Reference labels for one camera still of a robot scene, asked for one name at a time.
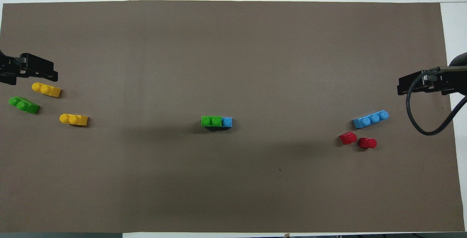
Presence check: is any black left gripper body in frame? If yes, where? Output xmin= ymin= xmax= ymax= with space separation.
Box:
xmin=0 ymin=50 xmax=27 ymax=85

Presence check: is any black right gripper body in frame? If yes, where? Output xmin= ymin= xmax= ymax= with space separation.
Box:
xmin=422 ymin=67 xmax=467 ymax=96

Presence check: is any green two-stud block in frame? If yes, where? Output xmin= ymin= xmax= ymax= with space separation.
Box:
xmin=8 ymin=96 xmax=40 ymax=114
xmin=201 ymin=116 xmax=222 ymax=127

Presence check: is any yellow two-stud block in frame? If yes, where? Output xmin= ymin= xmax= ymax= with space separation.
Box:
xmin=59 ymin=113 xmax=89 ymax=126
xmin=31 ymin=82 xmax=62 ymax=97

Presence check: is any brown table mat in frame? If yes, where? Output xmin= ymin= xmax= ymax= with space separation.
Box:
xmin=0 ymin=0 xmax=466 ymax=234

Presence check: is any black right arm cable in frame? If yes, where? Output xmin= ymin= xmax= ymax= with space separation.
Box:
xmin=406 ymin=66 xmax=467 ymax=136

